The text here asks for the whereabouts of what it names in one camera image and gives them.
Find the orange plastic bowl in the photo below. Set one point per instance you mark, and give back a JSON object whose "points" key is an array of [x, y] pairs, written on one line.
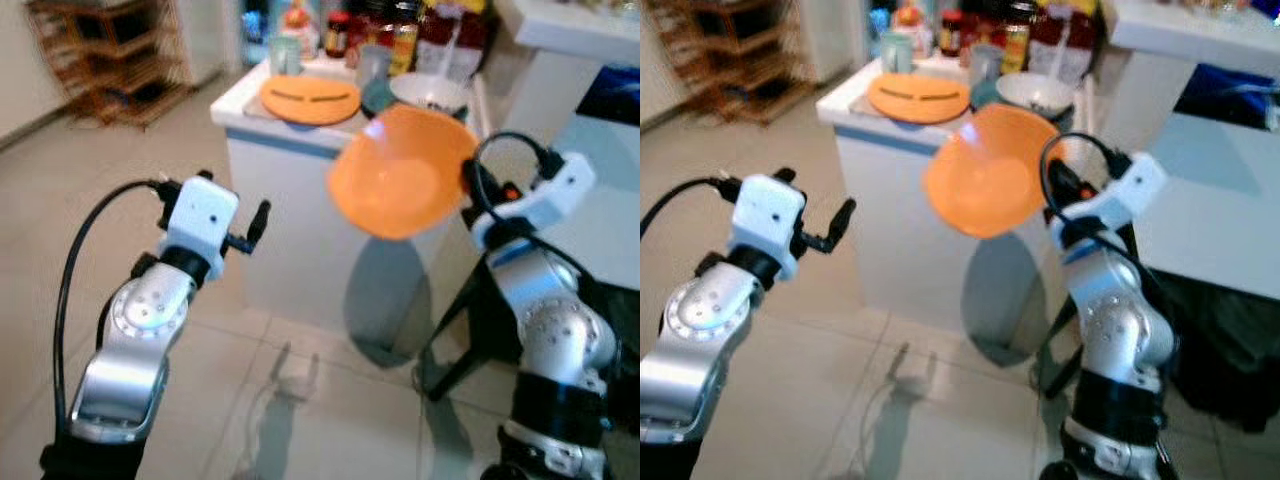
{"points": [[400, 175], [990, 175]]}

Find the dark blue screen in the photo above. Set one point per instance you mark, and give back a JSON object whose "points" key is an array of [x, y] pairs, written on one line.
{"points": [[610, 95], [1230, 95]]}

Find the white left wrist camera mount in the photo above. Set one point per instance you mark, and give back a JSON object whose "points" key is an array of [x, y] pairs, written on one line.
{"points": [[203, 218], [768, 215]]}

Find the white kitchen island table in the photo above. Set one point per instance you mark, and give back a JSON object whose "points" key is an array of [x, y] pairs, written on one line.
{"points": [[290, 220], [900, 230]]}

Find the black chair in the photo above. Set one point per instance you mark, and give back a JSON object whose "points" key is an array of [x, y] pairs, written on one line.
{"points": [[1220, 350], [480, 320]]}

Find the teal dish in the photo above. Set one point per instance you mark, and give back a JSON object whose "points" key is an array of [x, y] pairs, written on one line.
{"points": [[984, 95], [376, 98]]}

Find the grey cup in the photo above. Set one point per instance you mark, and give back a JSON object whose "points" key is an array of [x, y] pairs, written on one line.
{"points": [[985, 63], [374, 64]]}

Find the orange plate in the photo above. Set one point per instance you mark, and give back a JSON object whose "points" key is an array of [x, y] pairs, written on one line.
{"points": [[918, 106], [310, 108]]}

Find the pale green mug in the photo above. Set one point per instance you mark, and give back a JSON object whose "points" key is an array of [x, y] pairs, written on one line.
{"points": [[896, 52], [285, 55]]}

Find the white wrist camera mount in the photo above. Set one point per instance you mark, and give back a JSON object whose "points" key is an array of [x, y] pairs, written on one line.
{"points": [[768, 215], [203, 218], [1130, 190], [555, 195]]}

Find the white ceramic bowl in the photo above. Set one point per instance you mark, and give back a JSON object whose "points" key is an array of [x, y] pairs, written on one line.
{"points": [[428, 92], [1035, 92]]}

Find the orange and white bottle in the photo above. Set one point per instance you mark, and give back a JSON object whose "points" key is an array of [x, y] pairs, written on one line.
{"points": [[299, 28], [910, 18]]}

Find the white counter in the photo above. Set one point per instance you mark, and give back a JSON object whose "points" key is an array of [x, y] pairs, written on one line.
{"points": [[570, 40], [1200, 200]]}

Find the yellow label sauce bottle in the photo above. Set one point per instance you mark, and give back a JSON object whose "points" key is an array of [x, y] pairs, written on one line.
{"points": [[404, 45], [1016, 42]]}

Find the wooden slatted rack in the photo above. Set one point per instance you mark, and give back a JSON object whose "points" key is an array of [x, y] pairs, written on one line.
{"points": [[110, 60], [730, 55]]}

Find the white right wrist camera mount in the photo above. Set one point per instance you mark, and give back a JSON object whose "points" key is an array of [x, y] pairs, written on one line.
{"points": [[555, 195], [1130, 190]]}

